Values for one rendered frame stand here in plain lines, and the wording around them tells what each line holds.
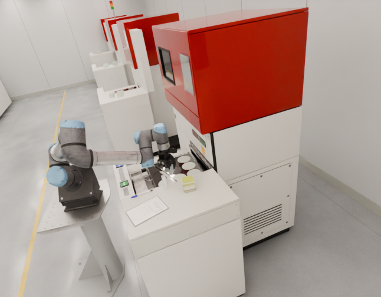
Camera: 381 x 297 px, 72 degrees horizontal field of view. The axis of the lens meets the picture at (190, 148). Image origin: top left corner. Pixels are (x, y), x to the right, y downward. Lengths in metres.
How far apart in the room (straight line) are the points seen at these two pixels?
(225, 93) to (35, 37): 8.38
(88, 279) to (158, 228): 1.35
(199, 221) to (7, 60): 8.88
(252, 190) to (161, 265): 0.86
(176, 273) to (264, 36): 1.44
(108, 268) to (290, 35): 2.14
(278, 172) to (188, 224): 0.91
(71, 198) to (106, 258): 0.64
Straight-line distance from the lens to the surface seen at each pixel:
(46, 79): 9.72
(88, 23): 9.47
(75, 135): 1.39
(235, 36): 1.55
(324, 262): 2.51
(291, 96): 1.87
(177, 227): 1.44
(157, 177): 1.88
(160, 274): 1.66
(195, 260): 1.68
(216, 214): 1.49
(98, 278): 2.61
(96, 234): 2.16
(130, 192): 1.71
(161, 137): 1.53
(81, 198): 1.94
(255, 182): 2.01
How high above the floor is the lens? 1.95
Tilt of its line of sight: 29 degrees down
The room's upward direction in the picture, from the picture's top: 9 degrees counter-clockwise
